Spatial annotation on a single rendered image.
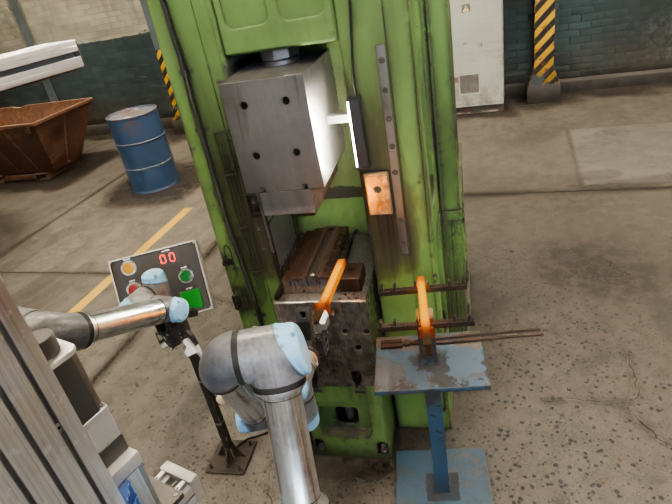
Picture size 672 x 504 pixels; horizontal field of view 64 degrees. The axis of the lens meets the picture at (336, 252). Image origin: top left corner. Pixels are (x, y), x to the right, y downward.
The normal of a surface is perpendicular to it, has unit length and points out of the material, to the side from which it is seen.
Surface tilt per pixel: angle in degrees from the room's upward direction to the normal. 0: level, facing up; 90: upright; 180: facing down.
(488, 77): 90
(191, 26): 90
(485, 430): 0
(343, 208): 90
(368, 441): 89
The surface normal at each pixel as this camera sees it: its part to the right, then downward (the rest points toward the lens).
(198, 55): -0.19, 0.50
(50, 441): 0.85, 0.13
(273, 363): -0.02, 0.10
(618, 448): -0.17, -0.86
